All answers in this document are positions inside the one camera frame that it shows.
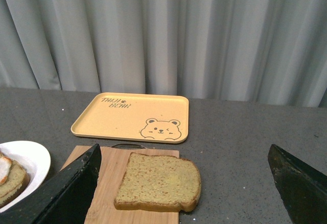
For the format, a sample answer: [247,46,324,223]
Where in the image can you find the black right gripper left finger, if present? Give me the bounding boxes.
[1,144,102,223]

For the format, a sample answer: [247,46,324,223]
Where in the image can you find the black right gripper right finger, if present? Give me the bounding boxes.
[268,144,326,223]

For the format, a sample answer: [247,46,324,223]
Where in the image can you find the white plate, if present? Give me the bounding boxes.
[1,141,51,212]

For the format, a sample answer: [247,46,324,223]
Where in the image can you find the bread slice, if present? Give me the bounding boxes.
[1,160,30,208]
[113,152,201,212]

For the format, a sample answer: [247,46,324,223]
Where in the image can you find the wooden cutting board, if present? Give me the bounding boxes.
[60,145,180,224]

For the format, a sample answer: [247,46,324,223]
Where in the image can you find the fried egg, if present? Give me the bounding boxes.
[0,154,12,185]

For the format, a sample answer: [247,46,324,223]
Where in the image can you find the yellow bear tray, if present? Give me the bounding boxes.
[71,93,189,144]

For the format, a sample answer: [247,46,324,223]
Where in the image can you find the grey curtain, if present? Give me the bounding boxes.
[1,0,326,107]

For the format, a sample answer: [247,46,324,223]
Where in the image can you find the metal board handle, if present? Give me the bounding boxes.
[111,143,147,150]

